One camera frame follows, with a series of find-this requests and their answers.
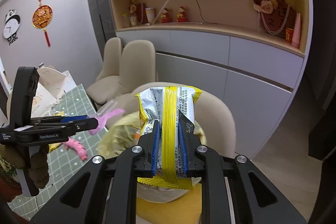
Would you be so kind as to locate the green checkered tablecloth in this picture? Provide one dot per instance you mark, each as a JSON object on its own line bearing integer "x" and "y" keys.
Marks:
{"x": 64, "y": 163}

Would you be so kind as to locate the cream cartoon printed cloth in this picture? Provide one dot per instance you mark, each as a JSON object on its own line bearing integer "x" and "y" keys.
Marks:
{"x": 50, "y": 92}

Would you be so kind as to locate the pink bottle shaped package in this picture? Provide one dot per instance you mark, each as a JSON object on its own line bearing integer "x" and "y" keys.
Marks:
{"x": 109, "y": 110}

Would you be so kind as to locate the beige chair far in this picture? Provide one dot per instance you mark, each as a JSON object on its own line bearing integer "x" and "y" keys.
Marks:
{"x": 111, "y": 58}

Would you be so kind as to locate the beige chair middle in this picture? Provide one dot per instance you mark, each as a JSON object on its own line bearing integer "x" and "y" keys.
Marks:
{"x": 137, "y": 67}

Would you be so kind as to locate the grey wall cabinet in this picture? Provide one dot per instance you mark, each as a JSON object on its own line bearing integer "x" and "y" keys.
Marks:
{"x": 256, "y": 79}

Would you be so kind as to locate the panda wall clock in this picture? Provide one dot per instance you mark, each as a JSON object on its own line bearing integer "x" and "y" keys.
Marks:
{"x": 12, "y": 24}

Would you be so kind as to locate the yellow pink chip bag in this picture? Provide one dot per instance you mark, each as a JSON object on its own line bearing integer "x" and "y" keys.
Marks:
{"x": 54, "y": 146}

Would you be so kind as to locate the yellow white snack bag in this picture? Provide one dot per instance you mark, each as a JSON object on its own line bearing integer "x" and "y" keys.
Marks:
{"x": 159, "y": 109}

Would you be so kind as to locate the large red doll figurine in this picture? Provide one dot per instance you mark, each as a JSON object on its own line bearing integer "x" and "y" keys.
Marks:
{"x": 276, "y": 17}

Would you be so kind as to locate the beige chair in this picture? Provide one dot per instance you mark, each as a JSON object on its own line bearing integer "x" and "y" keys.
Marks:
{"x": 111, "y": 58}
{"x": 210, "y": 112}
{"x": 137, "y": 67}

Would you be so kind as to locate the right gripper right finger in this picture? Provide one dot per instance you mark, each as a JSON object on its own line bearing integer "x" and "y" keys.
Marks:
{"x": 201, "y": 161}

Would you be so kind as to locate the red chinese knot ornament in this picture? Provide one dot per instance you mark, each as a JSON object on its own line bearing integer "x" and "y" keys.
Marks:
{"x": 42, "y": 17}

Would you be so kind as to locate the beige chair near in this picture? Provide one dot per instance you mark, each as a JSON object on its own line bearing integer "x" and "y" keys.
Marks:
{"x": 210, "y": 112}

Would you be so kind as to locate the yellow trash bag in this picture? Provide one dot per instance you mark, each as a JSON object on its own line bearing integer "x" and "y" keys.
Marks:
{"x": 122, "y": 135}

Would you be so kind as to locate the small red figurine right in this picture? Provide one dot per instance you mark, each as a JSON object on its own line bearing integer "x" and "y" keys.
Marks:
{"x": 182, "y": 15}

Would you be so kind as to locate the small red figurine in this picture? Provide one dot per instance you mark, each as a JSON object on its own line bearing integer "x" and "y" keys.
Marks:
{"x": 182, "y": 15}
{"x": 165, "y": 16}

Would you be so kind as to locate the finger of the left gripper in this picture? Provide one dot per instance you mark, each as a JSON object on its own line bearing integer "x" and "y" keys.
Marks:
{"x": 87, "y": 125}
{"x": 73, "y": 118}

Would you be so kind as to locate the white cup on shelf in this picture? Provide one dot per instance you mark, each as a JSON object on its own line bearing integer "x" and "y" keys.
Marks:
{"x": 150, "y": 14}

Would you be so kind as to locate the left hand brown glove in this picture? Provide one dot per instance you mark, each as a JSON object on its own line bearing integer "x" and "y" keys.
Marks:
{"x": 38, "y": 170}

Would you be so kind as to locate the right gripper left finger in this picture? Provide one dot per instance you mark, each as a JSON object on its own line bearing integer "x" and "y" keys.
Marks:
{"x": 136, "y": 162}

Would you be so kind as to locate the small red figurine left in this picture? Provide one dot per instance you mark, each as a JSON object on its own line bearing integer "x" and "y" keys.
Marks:
{"x": 165, "y": 16}

